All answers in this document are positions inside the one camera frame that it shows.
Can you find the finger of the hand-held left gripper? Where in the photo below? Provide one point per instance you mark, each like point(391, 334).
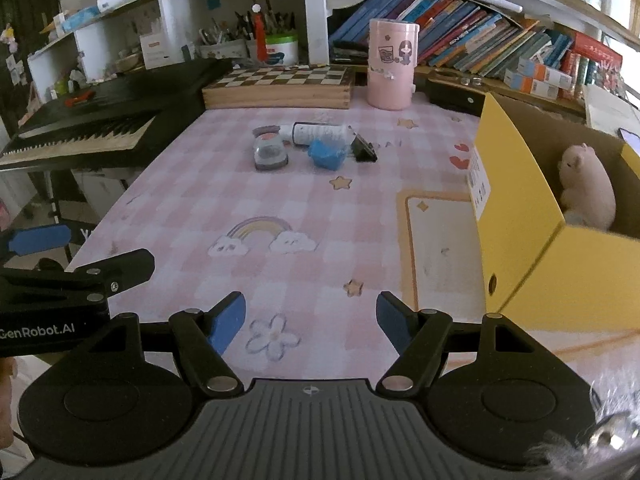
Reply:
point(37, 240)
point(125, 267)

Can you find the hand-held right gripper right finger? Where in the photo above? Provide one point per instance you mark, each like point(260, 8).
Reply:
point(395, 322)

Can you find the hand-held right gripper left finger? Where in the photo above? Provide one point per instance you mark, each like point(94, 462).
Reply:
point(227, 325)

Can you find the yellow cardboard box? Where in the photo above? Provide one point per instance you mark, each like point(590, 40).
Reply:
point(520, 240)

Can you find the black binder clip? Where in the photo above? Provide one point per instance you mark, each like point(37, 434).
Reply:
point(362, 150)

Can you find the small clear jar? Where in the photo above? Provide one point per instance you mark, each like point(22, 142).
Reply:
point(270, 152)

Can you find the blue plastic object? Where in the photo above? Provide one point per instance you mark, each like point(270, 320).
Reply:
point(327, 155)

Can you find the white tube bottle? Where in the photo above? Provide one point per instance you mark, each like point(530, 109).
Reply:
point(320, 134)

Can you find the pink plush pig toy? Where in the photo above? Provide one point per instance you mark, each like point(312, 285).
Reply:
point(587, 185)

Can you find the pink checkered desktop tablecloth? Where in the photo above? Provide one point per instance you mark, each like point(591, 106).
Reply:
point(200, 200)

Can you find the beige desk mat orange border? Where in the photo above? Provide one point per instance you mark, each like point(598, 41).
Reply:
point(440, 260)

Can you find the black electronic keyboard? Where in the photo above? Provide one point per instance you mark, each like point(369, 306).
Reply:
point(100, 120)

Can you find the small red object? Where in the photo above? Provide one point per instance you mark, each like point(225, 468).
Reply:
point(79, 98)

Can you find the white box red label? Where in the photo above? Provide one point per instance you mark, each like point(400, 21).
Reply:
point(156, 52)

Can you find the grey fluffy charm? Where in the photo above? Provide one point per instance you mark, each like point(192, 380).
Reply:
point(575, 447)

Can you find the black flat case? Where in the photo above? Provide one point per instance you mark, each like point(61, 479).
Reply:
point(450, 97)

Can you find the wooden chess board box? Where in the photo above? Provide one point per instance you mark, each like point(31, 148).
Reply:
point(280, 87)

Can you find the white pen holder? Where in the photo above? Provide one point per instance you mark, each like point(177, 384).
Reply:
point(222, 50)

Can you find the pink cylindrical container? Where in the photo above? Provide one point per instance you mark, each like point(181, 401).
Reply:
point(392, 70)

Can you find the white tub green lid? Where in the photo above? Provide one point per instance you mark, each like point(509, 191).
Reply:
point(281, 52)

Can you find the red bottle white cap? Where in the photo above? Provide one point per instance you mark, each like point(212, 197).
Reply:
point(258, 35)

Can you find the orange white small box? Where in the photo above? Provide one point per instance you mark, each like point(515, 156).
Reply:
point(545, 71)
point(530, 85)

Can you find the smartphone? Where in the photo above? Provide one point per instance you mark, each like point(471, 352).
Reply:
point(631, 140)

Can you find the row of colourful books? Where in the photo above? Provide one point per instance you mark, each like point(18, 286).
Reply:
point(475, 35)

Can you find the white bookshelf unit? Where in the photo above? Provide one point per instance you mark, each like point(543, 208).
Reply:
point(315, 10)

